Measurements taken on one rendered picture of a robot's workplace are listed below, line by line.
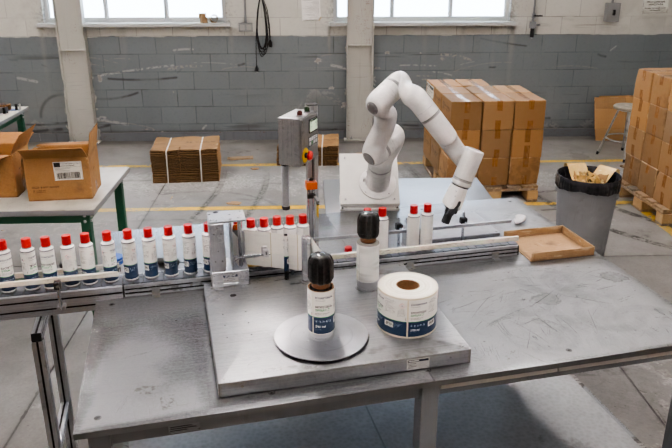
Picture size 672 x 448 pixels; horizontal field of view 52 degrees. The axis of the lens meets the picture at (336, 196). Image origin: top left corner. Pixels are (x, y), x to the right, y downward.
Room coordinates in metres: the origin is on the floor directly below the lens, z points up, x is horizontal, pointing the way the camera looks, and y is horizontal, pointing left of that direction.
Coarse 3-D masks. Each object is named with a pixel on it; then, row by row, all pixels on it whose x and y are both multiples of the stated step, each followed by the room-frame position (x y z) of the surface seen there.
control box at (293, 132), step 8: (288, 112) 2.69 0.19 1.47; (296, 112) 2.69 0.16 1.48; (312, 112) 2.69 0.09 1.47; (280, 120) 2.60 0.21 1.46; (288, 120) 2.59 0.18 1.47; (296, 120) 2.58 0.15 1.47; (304, 120) 2.60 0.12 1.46; (280, 128) 2.60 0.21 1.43; (288, 128) 2.59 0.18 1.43; (296, 128) 2.58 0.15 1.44; (304, 128) 2.60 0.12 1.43; (280, 136) 2.60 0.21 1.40; (288, 136) 2.59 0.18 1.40; (296, 136) 2.58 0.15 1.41; (304, 136) 2.60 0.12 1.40; (280, 144) 2.60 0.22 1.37; (288, 144) 2.59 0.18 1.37; (296, 144) 2.58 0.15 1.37; (304, 144) 2.60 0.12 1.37; (280, 152) 2.60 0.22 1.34; (288, 152) 2.59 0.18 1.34; (296, 152) 2.58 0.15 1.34; (304, 152) 2.59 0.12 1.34; (280, 160) 2.60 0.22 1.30; (288, 160) 2.59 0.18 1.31; (296, 160) 2.58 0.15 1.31; (304, 160) 2.59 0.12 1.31
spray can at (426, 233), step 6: (426, 204) 2.70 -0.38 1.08; (426, 210) 2.70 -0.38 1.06; (426, 216) 2.69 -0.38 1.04; (432, 216) 2.69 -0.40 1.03; (426, 222) 2.69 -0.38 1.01; (432, 222) 2.70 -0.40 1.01; (426, 228) 2.69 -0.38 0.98; (432, 228) 2.70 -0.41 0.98; (420, 234) 2.71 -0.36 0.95; (426, 234) 2.69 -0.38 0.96; (432, 234) 2.70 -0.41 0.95; (420, 240) 2.71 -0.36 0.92; (426, 240) 2.69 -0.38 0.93
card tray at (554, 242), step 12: (540, 228) 2.98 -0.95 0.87; (552, 228) 2.99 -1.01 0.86; (564, 228) 2.99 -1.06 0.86; (528, 240) 2.91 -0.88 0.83; (540, 240) 2.91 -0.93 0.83; (552, 240) 2.91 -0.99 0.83; (564, 240) 2.91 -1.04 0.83; (576, 240) 2.89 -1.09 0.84; (528, 252) 2.78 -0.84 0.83; (540, 252) 2.70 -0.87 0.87; (552, 252) 2.71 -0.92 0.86; (564, 252) 2.72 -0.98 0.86; (576, 252) 2.74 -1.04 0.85; (588, 252) 2.75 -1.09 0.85
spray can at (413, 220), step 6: (414, 204) 2.70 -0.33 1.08; (414, 210) 2.68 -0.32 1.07; (408, 216) 2.68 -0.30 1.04; (414, 216) 2.67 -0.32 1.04; (408, 222) 2.68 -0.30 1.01; (414, 222) 2.67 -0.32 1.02; (408, 228) 2.68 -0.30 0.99; (414, 228) 2.67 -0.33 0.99; (408, 234) 2.68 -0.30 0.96; (414, 234) 2.67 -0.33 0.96; (408, 240) 2.68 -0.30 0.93; (414, 240) 2.67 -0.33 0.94; (414, 252) 2.67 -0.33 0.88
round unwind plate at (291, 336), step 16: (288, 320) 2.08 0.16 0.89; (304, 320) 2.08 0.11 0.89; (336, 320) 2.08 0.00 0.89; (352, 320) 2.08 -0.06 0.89; (288, 336) 1.97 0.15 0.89; (304, 336) 1.97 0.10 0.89; (336, 336) 1.97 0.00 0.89; (352, 336) 1.97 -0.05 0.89; (288, 352) 1.88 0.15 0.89; (304, 352) 1.88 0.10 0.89; (320, 352) 1.88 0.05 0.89; (336, 352) 1.88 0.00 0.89; (352, 352) 1.88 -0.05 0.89
